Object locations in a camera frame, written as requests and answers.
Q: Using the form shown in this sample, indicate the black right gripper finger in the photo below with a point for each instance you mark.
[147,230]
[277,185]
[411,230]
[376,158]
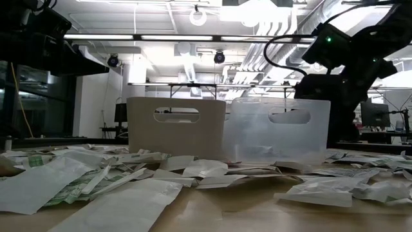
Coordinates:
[339,125]
[351,124]

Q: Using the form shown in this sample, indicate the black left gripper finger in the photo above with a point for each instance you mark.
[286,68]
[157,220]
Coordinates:
[77,64]

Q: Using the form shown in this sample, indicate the black printed white packet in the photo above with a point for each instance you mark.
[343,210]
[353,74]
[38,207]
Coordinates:
[347,173]
[262,150]

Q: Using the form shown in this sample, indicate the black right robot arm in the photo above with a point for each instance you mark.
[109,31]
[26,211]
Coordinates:
[386,38]

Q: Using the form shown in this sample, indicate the black computer monitor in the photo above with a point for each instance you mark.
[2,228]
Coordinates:
[121,112]
[376,116]

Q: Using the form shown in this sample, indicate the pale blue container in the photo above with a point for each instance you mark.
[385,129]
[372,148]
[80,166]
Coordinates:
[399,126]

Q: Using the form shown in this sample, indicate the long white paper packet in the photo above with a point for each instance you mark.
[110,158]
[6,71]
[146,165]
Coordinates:
[206,168]
[322,193]
[177,162]
[122,209]
[38,187]
[219,181]

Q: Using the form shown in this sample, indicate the small white crumpled packet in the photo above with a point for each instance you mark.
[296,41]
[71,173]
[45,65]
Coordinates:
[380,191]

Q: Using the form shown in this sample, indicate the dark office desk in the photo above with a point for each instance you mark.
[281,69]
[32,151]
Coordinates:
[112,129]

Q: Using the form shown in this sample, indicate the clear plastic bin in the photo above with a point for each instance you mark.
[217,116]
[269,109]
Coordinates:
[257,129]

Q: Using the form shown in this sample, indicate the long green printed packet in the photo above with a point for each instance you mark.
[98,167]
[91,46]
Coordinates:
[145,157]

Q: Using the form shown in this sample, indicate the narrow white paper strip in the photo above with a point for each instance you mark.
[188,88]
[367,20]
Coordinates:
[96,180]
[122,180]

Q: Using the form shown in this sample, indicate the black framed table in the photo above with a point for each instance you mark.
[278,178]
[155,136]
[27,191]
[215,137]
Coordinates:
[193,85]

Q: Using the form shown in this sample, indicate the grey plastic bin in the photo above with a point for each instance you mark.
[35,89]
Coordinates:
[177,138]

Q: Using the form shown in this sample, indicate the black hanging camera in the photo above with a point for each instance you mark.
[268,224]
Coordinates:
[113,61]
[219,58]

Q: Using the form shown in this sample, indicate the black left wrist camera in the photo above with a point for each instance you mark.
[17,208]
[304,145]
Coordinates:
[48,22]

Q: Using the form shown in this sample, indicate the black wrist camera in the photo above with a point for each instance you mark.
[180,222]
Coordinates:
[325,48]
[48,22]

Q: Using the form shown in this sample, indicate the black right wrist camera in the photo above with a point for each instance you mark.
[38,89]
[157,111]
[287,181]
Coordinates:
[325,48]

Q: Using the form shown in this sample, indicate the black overhead frame bar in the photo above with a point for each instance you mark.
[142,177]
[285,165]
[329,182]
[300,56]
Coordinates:
[136,37]

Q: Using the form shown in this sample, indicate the silver ventilation duct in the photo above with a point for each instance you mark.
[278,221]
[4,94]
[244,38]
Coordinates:
[317,13]

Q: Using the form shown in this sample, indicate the small white post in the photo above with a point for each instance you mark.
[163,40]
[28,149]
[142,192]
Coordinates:
[8,145]

